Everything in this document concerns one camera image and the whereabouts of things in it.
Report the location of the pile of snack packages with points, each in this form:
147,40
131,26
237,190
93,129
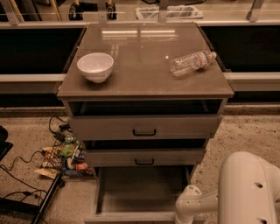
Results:
65,158

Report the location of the white ceramic bowl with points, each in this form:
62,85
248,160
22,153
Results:
96,67

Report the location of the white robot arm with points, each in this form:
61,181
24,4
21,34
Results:
248,193

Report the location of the black stand leg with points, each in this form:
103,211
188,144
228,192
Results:
47,199

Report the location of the grey top drawer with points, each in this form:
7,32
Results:
137,127

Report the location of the black chair base edge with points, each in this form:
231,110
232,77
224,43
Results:
5,146

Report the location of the white wire tray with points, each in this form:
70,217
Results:
173,12

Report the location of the black cart wheels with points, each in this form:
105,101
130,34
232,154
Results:
79,7

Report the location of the grey drawer cabinet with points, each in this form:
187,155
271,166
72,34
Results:
141,83

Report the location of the clear plastic water bottle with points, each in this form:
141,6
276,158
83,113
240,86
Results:
191,62

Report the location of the grey middle drawer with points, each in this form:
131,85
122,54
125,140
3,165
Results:
143,157

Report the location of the black power adapter with cable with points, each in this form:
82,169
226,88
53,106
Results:
60,128

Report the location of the grey drawer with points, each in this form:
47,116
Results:
137,127
138,195
143,157

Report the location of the grey bottom drawer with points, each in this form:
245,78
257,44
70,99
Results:
138,195

